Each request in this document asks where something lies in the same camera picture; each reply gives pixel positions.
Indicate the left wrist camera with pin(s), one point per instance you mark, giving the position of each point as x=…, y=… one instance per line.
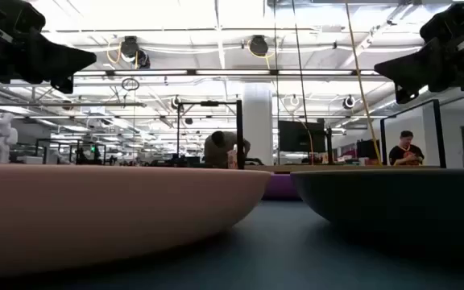
x=26, y=16

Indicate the small black monitor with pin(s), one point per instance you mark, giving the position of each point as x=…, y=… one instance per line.
x=365, y=149

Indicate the printed cardboard box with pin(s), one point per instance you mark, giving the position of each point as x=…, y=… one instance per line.
x=232, y=159

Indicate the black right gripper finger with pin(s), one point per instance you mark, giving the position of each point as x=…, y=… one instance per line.
x=413, y=64
x=407, y=93

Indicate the thin black metal frame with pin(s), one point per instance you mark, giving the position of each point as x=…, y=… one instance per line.
x=210, y=103

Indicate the grey metal beam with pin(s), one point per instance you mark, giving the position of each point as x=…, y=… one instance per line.
x=55, y=104

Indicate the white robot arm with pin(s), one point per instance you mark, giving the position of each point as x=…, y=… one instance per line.
x=0, y=137

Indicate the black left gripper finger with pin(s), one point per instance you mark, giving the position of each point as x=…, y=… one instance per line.
x=63, y=85
x=55, y=58

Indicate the black dish rack frame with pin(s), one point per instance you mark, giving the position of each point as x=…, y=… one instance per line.
x=239, y=133

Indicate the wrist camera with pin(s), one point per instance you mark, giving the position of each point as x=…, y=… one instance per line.
x=441, y=24
x=26, y=16

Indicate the large black monitor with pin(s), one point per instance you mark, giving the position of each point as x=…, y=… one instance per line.
x=300, y=137

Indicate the long ceiling light bar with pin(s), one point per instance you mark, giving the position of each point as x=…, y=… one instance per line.
x=232, y=72

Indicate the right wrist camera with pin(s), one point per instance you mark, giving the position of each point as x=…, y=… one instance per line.
x=441, y=24

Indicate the person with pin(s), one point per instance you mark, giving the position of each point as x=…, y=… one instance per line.
x=218, y=153
x=406, y=155

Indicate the magenta plate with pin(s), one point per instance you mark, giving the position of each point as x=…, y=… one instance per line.
x=280, y=187

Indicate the dark grey plate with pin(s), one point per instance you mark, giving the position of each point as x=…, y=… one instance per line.
x=397, y=193

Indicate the peach plate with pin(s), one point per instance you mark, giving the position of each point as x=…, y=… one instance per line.
x=95, y=209

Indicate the white column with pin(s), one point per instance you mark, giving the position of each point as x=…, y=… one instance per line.
x=258, y=121

